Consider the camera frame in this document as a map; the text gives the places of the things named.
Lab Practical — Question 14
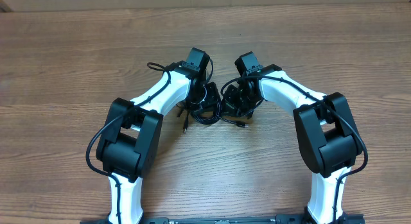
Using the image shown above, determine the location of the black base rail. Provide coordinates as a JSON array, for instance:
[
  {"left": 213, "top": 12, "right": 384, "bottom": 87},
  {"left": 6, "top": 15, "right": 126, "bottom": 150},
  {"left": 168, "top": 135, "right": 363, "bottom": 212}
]
[{"left": 80, "top": 213, "right": 365, "bottom": 224}]

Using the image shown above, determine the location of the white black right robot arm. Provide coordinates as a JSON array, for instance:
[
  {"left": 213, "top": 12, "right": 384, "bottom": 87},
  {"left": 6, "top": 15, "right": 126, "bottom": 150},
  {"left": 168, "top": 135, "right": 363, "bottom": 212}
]
[{"left": 222, "top": 52, "right": 366, "bottom": 223}]

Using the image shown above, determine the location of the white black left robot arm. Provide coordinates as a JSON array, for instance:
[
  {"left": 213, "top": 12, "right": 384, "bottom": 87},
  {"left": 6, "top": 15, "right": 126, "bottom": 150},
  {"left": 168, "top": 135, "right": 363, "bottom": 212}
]
[{"left": 90, "top": 47, "right": 212, "bottom": 223}]

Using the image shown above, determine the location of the black USB cable bundle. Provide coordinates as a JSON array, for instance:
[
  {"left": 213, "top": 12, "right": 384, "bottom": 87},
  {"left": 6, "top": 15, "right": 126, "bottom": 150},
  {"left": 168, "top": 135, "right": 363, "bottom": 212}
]
[{"left": 176, "top": 101, "right": 250, "bottom": 134}]

